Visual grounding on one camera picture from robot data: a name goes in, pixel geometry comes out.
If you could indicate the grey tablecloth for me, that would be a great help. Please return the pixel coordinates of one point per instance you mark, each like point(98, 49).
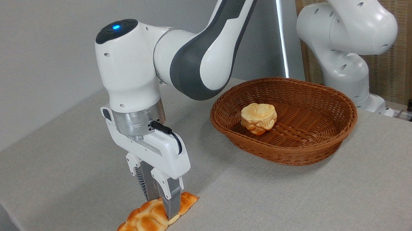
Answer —
point(270, 214)

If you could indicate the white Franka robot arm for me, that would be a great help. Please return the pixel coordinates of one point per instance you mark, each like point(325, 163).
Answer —
point(131, 73)

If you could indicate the brown wicker basket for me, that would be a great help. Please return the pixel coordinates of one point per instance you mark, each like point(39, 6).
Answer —
point(310, 131)

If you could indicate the vertical white light strip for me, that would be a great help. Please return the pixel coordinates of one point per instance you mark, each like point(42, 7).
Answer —
point(282, 34)

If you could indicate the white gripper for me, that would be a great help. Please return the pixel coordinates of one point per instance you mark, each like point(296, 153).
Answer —
point(157, 149)

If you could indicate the small round bread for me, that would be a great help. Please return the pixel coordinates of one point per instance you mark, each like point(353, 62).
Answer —
point(258, 118)

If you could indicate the long braided bread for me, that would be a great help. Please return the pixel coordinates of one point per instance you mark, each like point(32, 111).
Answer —
point(141, 226)

